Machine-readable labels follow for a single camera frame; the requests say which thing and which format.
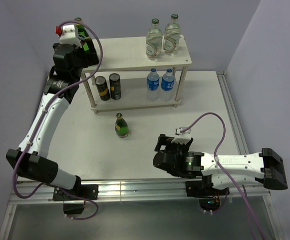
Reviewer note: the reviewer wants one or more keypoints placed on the water bottle blue label back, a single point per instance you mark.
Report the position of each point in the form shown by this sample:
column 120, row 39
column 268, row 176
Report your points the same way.
column 167, row 84

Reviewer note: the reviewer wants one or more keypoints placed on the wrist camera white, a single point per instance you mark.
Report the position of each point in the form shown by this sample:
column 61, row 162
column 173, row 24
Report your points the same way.
column 182, row 135
column 68, row 34

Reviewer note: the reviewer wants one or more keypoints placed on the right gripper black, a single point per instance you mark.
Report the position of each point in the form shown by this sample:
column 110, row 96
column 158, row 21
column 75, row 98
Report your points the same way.
column 163, row 140

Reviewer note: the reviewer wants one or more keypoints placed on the green Perrier bottle front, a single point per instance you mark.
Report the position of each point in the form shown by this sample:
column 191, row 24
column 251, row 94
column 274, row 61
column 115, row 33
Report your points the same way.
column 83, row 36

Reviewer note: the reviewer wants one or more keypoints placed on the clear glass bottle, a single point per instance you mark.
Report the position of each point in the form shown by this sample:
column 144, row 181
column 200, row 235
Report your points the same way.
column 172, row 35
column 154, row 39

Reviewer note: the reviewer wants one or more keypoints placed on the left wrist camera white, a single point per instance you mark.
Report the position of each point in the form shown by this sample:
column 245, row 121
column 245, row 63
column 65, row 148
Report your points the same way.
column 68, row 34

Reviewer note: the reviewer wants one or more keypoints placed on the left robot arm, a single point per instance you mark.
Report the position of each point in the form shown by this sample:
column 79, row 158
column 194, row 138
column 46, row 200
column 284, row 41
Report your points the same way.
column 29, row 160

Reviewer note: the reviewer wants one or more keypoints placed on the white two-tier shelf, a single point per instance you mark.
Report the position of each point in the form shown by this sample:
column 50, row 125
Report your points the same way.
column 126, row 56

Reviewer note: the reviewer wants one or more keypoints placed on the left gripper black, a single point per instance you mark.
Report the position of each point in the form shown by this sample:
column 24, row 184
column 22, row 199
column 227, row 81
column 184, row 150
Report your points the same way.
column 90, row 59

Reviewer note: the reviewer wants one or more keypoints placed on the black can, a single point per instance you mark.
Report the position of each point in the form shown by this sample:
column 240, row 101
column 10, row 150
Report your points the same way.
column 115, row 86
column 102, row 88

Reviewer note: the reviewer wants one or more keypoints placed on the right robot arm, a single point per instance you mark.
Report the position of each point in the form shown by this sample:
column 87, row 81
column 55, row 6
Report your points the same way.
column 265, row 167

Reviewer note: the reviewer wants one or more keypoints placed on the black can left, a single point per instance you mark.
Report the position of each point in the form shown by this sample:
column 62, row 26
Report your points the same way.
column 102, row 88

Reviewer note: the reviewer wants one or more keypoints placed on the green glass bottle back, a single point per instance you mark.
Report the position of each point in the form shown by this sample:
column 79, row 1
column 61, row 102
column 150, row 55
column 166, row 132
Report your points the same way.
column 121, row 126

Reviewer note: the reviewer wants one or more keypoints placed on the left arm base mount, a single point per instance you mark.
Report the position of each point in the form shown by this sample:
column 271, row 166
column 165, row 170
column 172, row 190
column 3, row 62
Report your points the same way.
column 74, row 201

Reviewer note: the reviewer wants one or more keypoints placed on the water bottle blue label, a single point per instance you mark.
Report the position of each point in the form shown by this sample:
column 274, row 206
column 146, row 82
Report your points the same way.
column 153, row 81
column 167, row 84

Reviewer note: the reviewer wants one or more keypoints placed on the aluminium rail frame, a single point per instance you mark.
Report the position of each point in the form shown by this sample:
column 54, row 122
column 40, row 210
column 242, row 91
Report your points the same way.
column 155, row 189

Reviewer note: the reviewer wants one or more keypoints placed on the water bottle blue label front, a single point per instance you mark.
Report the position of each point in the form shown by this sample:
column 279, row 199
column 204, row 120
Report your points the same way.
column 153, row 81

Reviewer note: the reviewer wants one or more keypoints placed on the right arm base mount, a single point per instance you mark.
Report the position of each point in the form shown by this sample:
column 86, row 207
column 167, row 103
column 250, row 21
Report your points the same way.
column 209, row 197

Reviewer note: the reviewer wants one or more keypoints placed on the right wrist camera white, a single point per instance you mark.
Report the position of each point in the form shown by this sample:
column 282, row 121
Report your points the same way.
column 182, row 135

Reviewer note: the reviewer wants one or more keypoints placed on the black can right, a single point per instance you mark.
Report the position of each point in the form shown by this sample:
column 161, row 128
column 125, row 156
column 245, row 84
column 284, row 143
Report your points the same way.
column 115, row 86

